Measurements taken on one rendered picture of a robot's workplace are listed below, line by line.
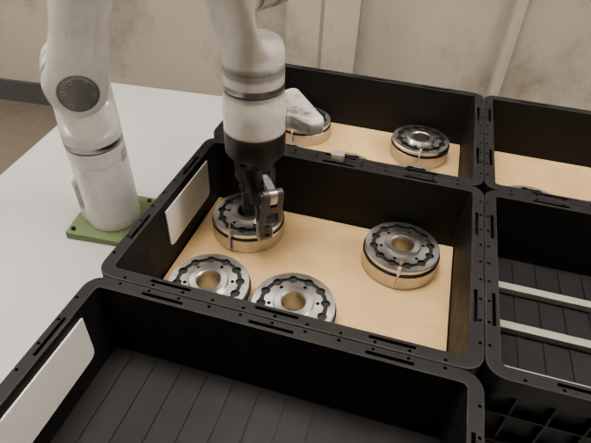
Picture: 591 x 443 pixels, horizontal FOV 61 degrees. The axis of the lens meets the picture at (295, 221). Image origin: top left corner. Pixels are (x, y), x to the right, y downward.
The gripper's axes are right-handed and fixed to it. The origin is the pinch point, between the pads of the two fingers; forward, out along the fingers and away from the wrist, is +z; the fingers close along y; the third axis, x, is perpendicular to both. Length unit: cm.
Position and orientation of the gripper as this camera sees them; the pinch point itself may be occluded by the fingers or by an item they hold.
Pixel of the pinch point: (257, 216)
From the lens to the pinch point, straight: 69.0
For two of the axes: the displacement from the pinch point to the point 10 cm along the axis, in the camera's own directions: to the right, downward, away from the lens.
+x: 9.3, -2.2, 3.1
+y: 3.8, 6.1, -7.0
